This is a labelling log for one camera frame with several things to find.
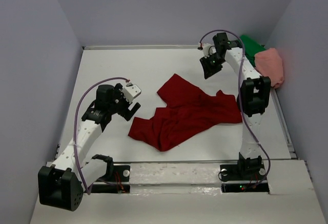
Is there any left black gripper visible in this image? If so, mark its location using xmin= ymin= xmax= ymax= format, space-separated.
xmin=108 ymin=84 xmax=140 ymax=121

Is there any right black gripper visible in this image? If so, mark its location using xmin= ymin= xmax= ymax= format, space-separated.
xmin=200 ymin=53 xmax=226 ymax=79

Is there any red t shirt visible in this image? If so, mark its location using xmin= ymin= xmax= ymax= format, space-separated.
xmin=128 ymin=74 xmax=242 ymax=152

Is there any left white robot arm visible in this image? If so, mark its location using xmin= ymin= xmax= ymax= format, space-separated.
xmin=37 ymin=82 xmax=141 ymax=211

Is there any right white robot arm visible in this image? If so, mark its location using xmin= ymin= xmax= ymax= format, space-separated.
xmin=198 ymin=30 xmax=271 ymax=185

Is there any green t shirt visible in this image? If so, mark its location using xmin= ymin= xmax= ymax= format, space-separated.
xmin=240 ymin=35 xmax=265 ymax=67

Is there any pink t shirt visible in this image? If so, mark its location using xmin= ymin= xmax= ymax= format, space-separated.
xmin=255 ymin=48 xmax=284 ymax=89

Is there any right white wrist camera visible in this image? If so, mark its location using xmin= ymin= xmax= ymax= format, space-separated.
xmin=197 ymin=43 xmax=216 ymax=58

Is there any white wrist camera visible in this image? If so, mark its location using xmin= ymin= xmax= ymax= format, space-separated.
xmin=197 ymin=43 xmax=216 ymax=58
xmin=121 ymin=82 xmax=141 ymax=103

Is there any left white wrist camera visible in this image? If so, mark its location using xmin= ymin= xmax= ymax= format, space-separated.
xmin=121 ymin=82 xmax=141 ymax=103

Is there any aluminium rail frame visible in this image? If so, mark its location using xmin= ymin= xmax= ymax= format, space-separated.
xmin=82 ymin=45 xmax=198 ymax=50

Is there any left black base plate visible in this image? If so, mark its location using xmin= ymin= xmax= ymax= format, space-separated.
xmin=91 ymin=164 xmax=130 ymax=194

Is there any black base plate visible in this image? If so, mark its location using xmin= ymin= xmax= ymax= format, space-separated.
xmin=218 ymin=164 xmax=269 ymax=193
xmin=91 ymin=164 xmax=130 ymax=194

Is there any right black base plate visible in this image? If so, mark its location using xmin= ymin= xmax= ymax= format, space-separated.
xmin=218 ymin=164 xmax=269 ymax=193

